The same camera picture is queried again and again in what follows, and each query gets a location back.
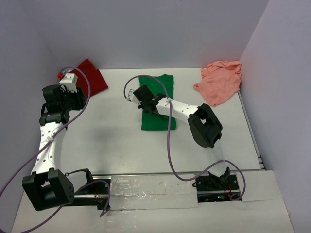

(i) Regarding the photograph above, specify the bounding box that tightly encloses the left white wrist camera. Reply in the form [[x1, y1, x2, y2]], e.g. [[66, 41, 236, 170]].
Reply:
[[59, 73, 78, 93]]

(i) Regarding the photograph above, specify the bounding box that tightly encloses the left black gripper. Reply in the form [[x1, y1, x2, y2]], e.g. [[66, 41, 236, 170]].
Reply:
[[61, 86, 88, 112]]

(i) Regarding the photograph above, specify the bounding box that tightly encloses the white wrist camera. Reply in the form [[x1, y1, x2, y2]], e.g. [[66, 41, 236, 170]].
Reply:
[[126, 89, 139, 105], [59, 73, 78, 93]]

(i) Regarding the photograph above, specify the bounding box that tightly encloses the green t-shirt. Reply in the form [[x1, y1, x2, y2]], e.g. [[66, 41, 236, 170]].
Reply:
[[139, 74, 174, 131]]

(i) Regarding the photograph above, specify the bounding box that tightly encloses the taped white cardboard panel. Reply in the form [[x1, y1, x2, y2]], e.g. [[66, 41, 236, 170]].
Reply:
[[109, 175, 198, 210]]

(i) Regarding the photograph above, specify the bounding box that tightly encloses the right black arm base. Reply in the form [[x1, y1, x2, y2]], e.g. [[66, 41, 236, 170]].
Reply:
[[192, 174, 240, 203]]

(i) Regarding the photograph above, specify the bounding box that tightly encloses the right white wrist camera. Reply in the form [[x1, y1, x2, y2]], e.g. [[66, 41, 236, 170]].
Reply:
[[126, 89, 139, 105]]

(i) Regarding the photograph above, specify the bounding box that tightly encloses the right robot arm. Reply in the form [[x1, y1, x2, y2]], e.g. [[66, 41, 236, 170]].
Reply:
[[127, 85, 230, 190]]

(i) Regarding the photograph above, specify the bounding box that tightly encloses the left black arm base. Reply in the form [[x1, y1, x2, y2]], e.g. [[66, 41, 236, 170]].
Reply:
[[66, 179, 111, 210]]

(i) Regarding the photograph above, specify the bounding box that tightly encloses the red folded t-shirt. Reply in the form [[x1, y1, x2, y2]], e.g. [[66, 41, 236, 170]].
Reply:
[[72, 59, 108, 98]]

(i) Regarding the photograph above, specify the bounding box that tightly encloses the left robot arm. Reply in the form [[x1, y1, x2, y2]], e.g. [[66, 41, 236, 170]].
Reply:
[[22, 83, 87, 211]]

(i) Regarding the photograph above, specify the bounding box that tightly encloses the salmon pink crumpled t-shirt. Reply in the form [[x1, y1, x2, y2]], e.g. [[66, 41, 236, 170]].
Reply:
[[193, 61, 242, 107]]

